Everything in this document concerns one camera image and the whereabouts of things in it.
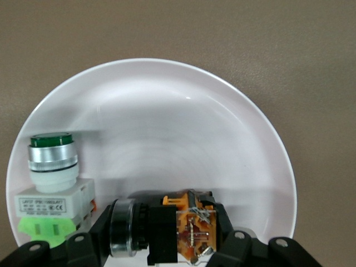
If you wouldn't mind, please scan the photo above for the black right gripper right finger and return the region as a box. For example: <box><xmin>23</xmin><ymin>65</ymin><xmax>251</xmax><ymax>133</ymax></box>
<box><xmin>200</xmin><ymin>202</ymin><xmax>325</xmax><ymax>267</ymax></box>

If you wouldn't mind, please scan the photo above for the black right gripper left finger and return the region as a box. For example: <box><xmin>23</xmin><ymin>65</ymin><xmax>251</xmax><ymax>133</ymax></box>
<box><xmin>0</xmin><ymin>199</ymin><xmax>120</xmax><ymax>267</ymax></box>

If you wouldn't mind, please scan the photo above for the orange push button switch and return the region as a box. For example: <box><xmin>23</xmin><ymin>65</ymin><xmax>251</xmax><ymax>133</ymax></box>
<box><xmin>110</xmin><ymin>188</ymin><xmax>224</xmax><ymax>265</ymax></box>

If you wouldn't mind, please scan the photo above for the pink round plate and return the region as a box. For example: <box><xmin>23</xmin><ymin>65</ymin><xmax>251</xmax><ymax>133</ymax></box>
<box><xmin>5</xmin><ymin>57</ymin><xmax>297</xmax><ymax>267</ymax></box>

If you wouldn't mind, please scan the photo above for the brown table mat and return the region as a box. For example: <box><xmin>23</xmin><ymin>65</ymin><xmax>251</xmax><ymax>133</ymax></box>
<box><xmin>0</xmin><ymin>0</ymin><xmax>356</xmax><ymax>267</ymax></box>

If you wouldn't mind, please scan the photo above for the green push button switch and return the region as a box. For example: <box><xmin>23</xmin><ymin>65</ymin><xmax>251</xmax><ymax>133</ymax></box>
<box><xmin>14</xmin><ymin>132</ymin><xmax>97</xmax><ymax>249</ymax></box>

